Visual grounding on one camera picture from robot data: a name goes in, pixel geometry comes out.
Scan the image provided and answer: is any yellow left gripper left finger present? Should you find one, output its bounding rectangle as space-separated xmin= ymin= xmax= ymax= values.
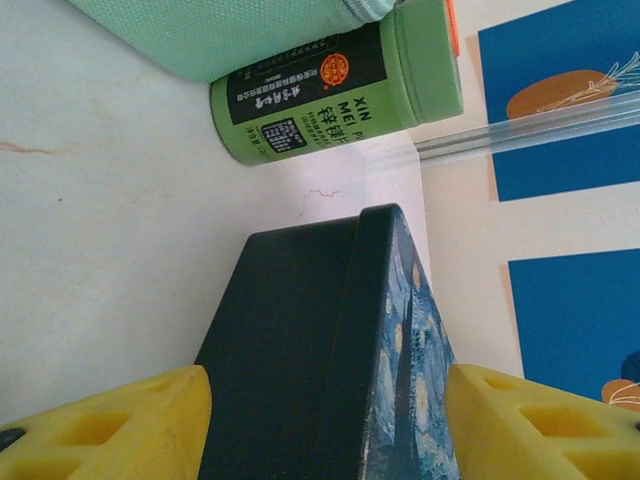
xmin=0 ymin=364 xmax=213 ymax=480

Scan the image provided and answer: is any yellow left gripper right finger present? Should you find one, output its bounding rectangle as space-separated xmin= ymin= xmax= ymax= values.
xmin=444 ymin=363 xmax=640 ymax=480

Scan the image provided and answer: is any starry night print box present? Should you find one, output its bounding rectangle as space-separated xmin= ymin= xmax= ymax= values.
xmin=193 ymin=202 xmax=462 ymax=480

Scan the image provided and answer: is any blue poster with orange oval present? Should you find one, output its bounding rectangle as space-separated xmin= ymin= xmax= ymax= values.
xmin=506 ymin=247 xmax=640 ymax=417
xmin=476 ymin=0 xmax=640 ymax=203

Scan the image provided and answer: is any clear plastic strip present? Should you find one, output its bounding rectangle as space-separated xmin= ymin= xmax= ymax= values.
xmin=414 ymin=91 xmax=640 ymax=163

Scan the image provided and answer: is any green tea canister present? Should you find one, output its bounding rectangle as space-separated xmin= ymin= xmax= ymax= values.
xmin=209 ymin=0 xmax=464 ymax=168

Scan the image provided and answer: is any orange lid white bottle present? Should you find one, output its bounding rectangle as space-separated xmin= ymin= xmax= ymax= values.
xmin=445 ymin=0 xmax=462 ymax=58

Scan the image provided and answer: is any mint green zip case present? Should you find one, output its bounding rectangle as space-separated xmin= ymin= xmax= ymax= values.
xmin=66 ymin=0 xmax=402 ymax=84

